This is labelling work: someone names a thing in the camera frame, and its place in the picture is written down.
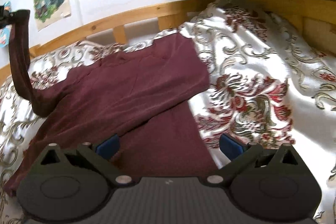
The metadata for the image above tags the wooden bed frame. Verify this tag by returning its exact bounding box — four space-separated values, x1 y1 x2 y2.
0 0 336 83

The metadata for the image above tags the orange-haired character poster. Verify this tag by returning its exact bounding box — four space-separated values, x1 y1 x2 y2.
0 1 11 48

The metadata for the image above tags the maroon long-sleeve shirt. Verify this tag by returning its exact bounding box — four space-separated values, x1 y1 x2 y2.
4 10 217 196

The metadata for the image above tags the floral white bedspread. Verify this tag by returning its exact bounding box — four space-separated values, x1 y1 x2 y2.
1 0 335 223

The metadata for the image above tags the white wall pipe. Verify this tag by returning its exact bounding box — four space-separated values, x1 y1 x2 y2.
73 0 84 27

